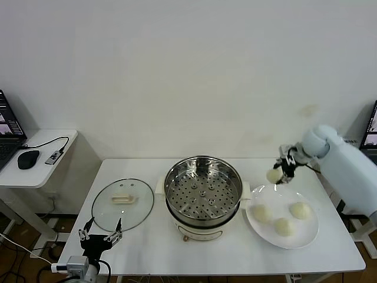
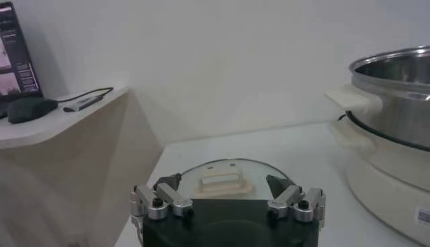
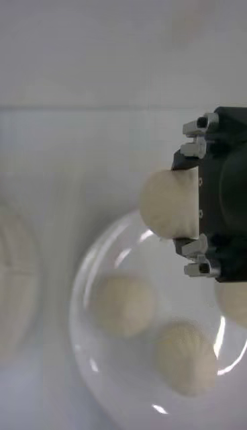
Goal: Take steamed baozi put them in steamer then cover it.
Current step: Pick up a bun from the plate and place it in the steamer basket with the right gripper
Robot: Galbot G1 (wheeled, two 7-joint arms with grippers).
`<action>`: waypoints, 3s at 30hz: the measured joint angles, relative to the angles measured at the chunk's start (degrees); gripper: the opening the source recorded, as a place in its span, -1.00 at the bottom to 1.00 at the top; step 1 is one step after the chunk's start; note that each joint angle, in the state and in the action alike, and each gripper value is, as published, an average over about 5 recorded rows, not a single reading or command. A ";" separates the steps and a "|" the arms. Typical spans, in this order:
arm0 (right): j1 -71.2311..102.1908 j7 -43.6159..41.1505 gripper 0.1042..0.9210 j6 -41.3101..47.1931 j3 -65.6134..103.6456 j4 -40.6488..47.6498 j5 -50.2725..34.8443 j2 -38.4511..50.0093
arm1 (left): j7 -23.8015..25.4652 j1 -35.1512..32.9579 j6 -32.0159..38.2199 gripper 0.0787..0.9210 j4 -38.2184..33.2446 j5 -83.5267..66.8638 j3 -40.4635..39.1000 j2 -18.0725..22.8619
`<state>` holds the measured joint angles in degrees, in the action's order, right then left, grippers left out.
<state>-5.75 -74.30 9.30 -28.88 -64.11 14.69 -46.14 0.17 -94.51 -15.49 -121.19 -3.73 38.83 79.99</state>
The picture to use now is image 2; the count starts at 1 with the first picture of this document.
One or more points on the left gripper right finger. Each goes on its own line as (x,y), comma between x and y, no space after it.
(287,196)

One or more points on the cream electric cooker base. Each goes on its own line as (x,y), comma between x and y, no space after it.
(386,188)

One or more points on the black computer mouse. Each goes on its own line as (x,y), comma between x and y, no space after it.
(30,109)

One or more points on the stainless steel steamer basket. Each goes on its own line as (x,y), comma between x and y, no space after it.
(396,114)

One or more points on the grey usb hub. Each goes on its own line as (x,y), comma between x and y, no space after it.
(82,104)

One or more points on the white side table with mouse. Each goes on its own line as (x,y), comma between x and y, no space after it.
(33,131)

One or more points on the black laptop beside mouse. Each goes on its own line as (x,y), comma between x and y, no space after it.
(16,60)

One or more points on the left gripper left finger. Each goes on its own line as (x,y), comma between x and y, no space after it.
(173,198)

